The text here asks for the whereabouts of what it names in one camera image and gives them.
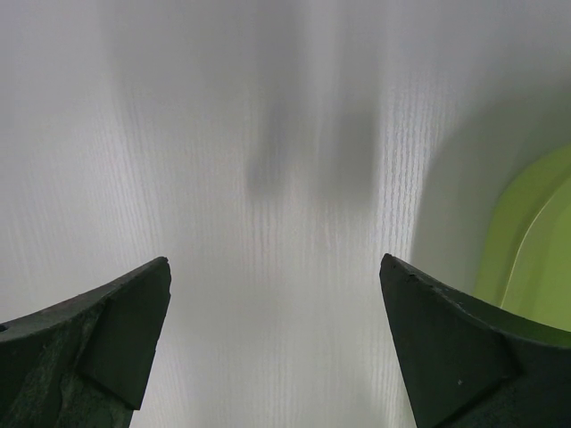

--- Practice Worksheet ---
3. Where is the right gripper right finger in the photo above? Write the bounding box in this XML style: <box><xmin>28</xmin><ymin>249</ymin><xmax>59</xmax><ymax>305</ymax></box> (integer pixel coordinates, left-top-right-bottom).
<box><xmin>379</xmin><ymin>253</ymin><xmax>570</xmax><ymax>427</ymax></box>

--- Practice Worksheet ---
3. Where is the lime green plastic bin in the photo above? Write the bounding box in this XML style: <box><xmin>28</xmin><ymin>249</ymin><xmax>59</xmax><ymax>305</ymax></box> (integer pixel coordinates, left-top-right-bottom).
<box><xmin>474</xmin><ymin>146</ymin><xmax>570</xmax><ymax>330</ymax></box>

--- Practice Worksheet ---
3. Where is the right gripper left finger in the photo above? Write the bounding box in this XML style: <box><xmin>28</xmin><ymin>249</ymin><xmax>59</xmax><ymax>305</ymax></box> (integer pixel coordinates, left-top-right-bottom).
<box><xmin>1</xmin><ymin>257</ymin><xmax>171</xmax><ymax>427</ymax></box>

